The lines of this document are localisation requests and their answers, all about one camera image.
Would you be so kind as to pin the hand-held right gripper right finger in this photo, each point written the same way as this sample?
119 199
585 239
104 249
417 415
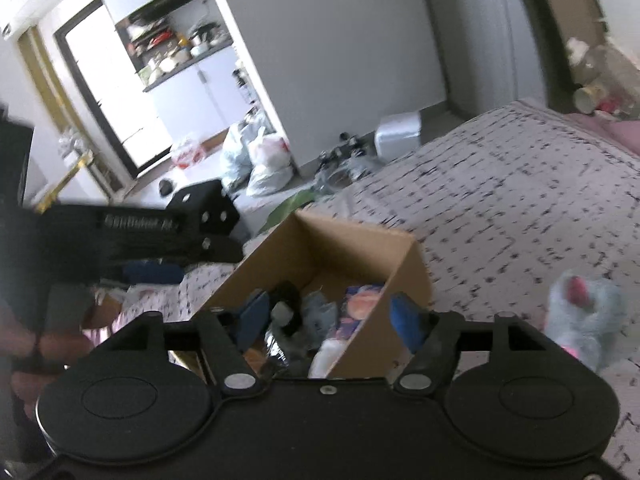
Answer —
407 321

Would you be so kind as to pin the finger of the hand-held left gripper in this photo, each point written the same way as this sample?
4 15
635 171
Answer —
150 272
220 249

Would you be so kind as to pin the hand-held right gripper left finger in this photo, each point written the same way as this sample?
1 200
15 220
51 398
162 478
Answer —
252 314

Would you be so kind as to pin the black and white plush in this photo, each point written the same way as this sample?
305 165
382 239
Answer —
286 305

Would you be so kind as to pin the black cloth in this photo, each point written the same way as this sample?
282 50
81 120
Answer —
287 349

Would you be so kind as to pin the grey cloth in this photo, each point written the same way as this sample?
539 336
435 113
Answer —
320 306

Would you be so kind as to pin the brown cardboard box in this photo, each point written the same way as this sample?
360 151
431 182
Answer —
325 245

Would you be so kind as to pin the blue and pink plush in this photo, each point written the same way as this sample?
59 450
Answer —
595 325

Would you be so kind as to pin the black wheeled objects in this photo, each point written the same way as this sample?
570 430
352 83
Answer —
345 149

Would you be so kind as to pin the person's left hand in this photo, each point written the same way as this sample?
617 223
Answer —
55 347

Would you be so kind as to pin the pink bed sheet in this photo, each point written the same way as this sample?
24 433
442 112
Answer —
140 297

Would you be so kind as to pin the black polka-dot bag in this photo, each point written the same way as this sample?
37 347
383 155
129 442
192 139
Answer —
200 205

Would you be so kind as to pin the green cartoon cushion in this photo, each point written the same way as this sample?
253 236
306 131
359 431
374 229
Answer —
287 207

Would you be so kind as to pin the grey-white plastic bag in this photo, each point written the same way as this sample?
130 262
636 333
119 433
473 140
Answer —
237 152

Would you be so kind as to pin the red and white plastic bag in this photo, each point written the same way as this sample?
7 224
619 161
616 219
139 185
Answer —
187 155

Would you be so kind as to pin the white black-patterned blanket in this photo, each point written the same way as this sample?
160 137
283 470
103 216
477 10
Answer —
500 200

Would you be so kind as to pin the white kitchen cabinet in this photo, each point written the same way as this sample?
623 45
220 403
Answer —
200 95

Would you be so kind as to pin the dark framed glass door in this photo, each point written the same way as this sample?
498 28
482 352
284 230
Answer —
110 70

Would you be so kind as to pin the white foam box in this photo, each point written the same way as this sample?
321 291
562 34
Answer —
397 132

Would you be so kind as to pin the pink pillow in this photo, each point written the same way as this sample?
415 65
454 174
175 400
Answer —
620 132

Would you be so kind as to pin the paper cup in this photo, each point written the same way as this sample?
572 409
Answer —
587 99

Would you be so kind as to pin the crumpled clear plastic bag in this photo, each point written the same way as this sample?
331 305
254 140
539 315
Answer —
610 70

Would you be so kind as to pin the gold metal frame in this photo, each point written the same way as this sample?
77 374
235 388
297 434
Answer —
50 85

